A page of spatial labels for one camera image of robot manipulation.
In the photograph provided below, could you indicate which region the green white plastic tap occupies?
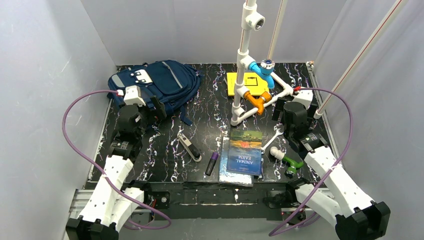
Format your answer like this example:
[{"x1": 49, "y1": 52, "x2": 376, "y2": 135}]
[{"x1": 270, "y1": 146, "x2": 304, "y2": 179}]

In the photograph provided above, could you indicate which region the thin white rear pole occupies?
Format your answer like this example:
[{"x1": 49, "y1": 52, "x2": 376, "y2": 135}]
[{"x1": 267, "y1": 0, "x2": 288, "y2": 60}]

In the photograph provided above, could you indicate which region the white PVC pipe frame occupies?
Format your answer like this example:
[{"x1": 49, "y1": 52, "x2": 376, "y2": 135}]
[{"x1": 230, "y1": 0, "x2": 307, "y2": 127}]

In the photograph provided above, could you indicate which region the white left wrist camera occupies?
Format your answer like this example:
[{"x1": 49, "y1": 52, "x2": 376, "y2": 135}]
[{"x1": 123, "y1": 85, "x2": 146, "y2": 107}]

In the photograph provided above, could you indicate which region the orange plastic tap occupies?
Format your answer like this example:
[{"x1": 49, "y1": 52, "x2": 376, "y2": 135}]
[{"x1": 243, "y1": 90, "x2": 272, "y2": 115}]

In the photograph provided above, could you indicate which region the blue plastic tap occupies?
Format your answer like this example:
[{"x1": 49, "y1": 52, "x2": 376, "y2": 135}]
[{"x1": 248, "y1": 59, "x2": 275, "y2": 89}]

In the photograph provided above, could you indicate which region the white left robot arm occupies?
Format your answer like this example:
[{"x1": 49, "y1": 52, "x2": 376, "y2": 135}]
[{"x1": 61, "y1": 93, "x2": 172, "y2": 240}]

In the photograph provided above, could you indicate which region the silver wrench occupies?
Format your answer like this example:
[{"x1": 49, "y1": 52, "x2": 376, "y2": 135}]
[{"x1": 261, "y1": 128, "x2": 284, "y2": 155}]

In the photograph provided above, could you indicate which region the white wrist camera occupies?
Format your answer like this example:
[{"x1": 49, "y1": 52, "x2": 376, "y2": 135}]
[
  {"x1": 123, "y1": 85, "x2": 146, "y2": 107},
  {"x1": 292, "y1": 88, "x2": 314, "y2": 110}
]

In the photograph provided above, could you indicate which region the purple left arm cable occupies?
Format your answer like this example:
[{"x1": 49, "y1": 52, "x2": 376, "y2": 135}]
[{"x1": 61, "y1": 89, "x2": 172, "y2": 231}]

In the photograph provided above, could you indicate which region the purple black marker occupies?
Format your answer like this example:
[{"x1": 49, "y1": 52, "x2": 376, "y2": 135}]
[{"x1": 204, "y1": 151, "x2": 219, "y2": 176}]

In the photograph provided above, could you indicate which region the navy blue student backpack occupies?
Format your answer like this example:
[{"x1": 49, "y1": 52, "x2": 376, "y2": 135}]
[{"x1": 107, "y1": 60, "x2": 203, "y2": 126}]

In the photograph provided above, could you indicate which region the blue book underneath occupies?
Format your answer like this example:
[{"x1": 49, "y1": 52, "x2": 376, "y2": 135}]
[{"x1": 218, "y1": 136, "x2": 254, "y2": 187}]

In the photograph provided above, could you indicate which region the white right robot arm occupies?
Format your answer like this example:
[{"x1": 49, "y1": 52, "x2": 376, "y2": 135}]
[{"x1": 272, "y1": 97, "x2": 391, "y2": 240}]

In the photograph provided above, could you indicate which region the Animal Farm book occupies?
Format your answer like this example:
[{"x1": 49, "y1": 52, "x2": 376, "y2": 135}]
[{"x1": 226, "y1": 128, "x2": 263, "y2": 176}]

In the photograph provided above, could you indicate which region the white pole with red stripe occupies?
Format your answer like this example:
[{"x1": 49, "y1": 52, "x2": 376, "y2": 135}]
[{"x1": 313, "y1": 0, "x2": 409, "y2": 120}]

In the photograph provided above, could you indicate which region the yellow notebook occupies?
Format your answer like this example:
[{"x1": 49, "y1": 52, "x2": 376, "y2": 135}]
[{"x1": 226, "y1": 72, "x2": 269, "y2": 97}]

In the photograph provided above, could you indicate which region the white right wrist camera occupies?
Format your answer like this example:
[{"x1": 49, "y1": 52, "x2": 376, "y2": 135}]
[{"x1": 292, "y1": 88, "x2": 314, "y2": 110}]

